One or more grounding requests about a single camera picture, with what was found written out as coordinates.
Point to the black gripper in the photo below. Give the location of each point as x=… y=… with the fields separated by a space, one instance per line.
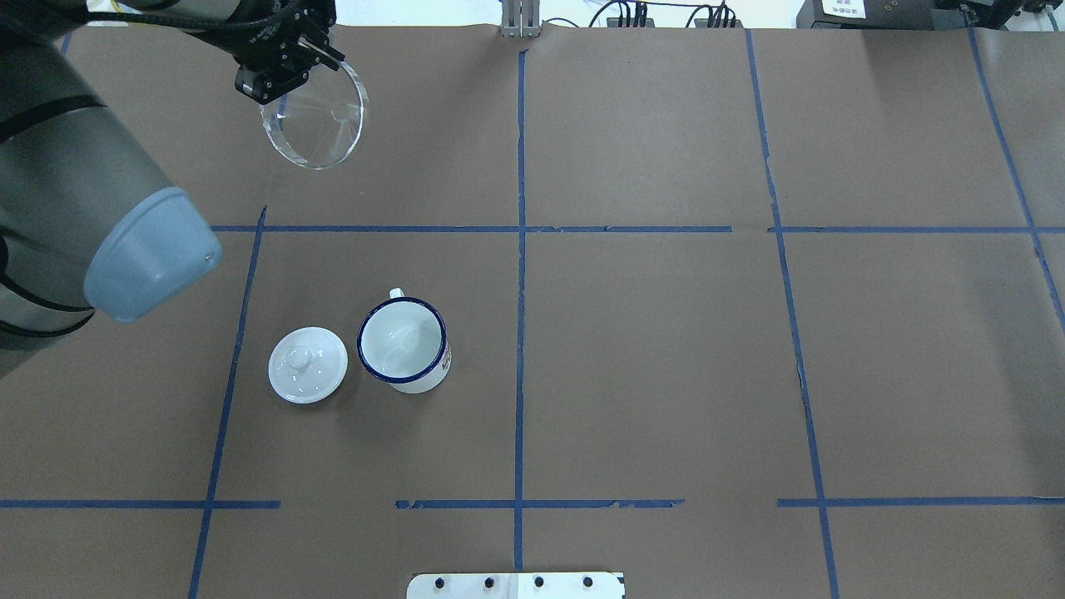
x=265 y=37

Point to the clear glass funnel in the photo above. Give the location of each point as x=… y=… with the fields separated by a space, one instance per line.
x=318 y=125

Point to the white mug lid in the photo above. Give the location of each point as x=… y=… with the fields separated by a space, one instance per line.
x=307 y=365

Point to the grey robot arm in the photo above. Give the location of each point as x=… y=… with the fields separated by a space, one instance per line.
x=89 y=222

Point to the white enamel mug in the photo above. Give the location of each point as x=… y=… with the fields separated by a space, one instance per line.
x=404 y=342

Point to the brown paper table cover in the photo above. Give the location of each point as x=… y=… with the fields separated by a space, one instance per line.
x=765 y=314

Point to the black equipment box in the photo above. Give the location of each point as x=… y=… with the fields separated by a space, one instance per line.
x=931 y=15

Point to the grey camera stand bracket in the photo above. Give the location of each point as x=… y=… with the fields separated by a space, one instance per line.
x=520 y=19

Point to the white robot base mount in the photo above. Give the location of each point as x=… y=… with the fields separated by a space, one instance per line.
x=518 y=585

